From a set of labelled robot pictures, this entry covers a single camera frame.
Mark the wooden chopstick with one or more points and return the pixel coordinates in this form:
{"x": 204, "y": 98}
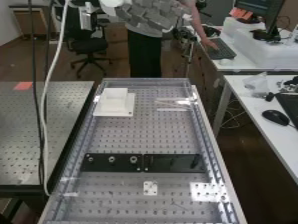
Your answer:
{"x": 173, "y": 109}

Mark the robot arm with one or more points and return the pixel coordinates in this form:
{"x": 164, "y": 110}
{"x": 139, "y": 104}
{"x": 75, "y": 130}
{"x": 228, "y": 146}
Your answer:
{"x": 114, "y": 6}

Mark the small white box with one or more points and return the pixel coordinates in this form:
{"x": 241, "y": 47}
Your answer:
{"x": 115, "y": 100}

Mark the clear box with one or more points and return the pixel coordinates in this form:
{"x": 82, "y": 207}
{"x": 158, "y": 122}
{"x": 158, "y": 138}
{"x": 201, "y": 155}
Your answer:
{"x": 205, "y": 126}

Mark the person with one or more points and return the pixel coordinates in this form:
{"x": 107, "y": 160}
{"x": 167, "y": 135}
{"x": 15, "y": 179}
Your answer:
{"x": 144, "y": 56}

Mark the black plate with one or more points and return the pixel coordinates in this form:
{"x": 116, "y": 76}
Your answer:
{"x": 115, "y": 166}

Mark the cardboard box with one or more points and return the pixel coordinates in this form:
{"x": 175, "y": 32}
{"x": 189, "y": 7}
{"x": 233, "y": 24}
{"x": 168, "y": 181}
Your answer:
{"x": 116, "y": 41}

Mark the black office chair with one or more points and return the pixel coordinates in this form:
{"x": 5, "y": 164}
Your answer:
{"x": 91, "y": 45}

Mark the white desk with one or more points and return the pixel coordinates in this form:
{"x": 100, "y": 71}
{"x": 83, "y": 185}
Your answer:
{"x": 257, "y": 110}
{"x": 240, "y": 66}

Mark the black keyboard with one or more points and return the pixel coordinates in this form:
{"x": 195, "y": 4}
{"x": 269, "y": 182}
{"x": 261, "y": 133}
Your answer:
{"x": 221, "y": 49}
{"x": 289, "y": 108}

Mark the clear plastic bag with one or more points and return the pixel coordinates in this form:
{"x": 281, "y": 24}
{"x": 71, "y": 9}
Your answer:
{"x": 256, "y": 85}

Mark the black computer mouse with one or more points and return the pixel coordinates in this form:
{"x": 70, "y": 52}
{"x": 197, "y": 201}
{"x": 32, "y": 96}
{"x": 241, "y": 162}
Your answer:
{"x": 275, "y": 117}

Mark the white foam block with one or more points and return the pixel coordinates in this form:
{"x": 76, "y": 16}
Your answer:
{"x": 240, "y": 26}
{"x": 271, "y": 51}

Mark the orange paper note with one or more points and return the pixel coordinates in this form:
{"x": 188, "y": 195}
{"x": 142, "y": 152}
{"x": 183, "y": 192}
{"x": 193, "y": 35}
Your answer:
{"x": 241, "y": 13}

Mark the computer monitor on stand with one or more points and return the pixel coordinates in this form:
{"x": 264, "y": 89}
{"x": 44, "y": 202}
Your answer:
{"x": 261, "y": 10}

